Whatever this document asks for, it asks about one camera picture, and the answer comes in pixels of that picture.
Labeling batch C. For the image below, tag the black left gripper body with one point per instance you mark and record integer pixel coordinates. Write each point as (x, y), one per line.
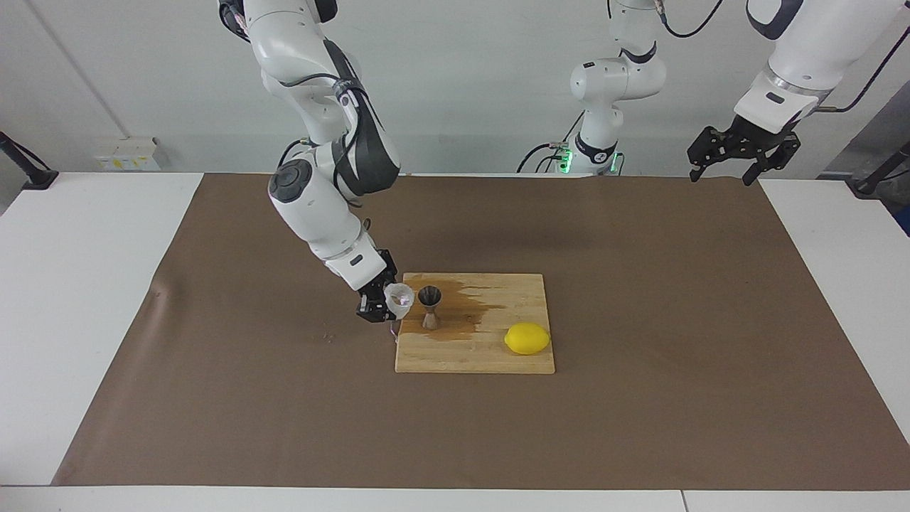
(753, 139)

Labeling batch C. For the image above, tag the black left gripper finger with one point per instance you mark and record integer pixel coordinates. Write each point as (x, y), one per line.
(705, 149)
(780, 155)

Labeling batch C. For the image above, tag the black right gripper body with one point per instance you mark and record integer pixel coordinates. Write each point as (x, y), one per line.
(387, 269)

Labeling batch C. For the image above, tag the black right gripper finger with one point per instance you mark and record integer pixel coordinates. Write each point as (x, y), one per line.
(373, 311)

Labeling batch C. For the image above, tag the small clear plastic cup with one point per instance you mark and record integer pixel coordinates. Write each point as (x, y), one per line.
(399, 297)

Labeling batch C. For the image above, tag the steel double jigger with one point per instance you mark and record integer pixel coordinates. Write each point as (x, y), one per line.
(429, 295)

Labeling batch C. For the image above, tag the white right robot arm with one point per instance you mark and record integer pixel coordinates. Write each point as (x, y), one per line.
(313, 213)

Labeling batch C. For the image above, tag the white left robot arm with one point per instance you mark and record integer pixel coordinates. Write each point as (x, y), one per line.
(825, 43)

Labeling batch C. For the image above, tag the black table clamp stand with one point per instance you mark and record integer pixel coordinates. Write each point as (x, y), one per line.
(864, 188)
(39, 178)

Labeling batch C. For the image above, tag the wooden cutting board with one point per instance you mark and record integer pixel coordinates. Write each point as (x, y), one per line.
(498, 359)

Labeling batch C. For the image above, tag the blue object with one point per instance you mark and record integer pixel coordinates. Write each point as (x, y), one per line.
(906, 220)

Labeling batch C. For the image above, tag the yellow lemon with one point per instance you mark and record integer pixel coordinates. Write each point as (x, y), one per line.
(527, 338)

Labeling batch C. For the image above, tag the brown paper table mat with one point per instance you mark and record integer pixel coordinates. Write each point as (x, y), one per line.
(249, 427)

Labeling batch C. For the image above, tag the white wall outlet box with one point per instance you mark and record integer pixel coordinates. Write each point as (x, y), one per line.
(128, 153)

